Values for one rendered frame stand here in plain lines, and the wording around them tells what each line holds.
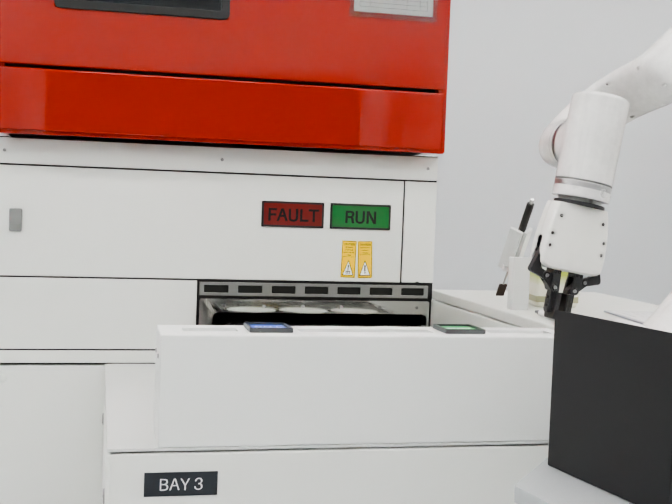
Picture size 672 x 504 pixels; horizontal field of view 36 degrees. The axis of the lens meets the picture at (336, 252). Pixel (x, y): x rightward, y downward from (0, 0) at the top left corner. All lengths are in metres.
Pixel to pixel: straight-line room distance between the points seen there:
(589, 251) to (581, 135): 0.17
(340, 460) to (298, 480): 0.06
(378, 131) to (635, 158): 2.06
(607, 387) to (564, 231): 0.39
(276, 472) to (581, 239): 0.56
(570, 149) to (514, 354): 0.33
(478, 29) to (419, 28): 1.70
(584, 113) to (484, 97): 2.10
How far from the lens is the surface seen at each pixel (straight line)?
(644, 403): 1.13
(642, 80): 1.61
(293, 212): 1.91
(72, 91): 1.84
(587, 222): 1.53
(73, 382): 1.91
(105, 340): 1.90
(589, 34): 3.80
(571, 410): 1.24
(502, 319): 1.65
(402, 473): 1.36
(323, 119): 1.88
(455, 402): 1.36
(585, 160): 1.52
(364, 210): 1.94
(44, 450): 1.94
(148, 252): 1.88
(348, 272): 1.94
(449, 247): 3.57
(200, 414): 1.29
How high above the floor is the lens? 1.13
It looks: 3 degrees down
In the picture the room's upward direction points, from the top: 2 degrees clockwise
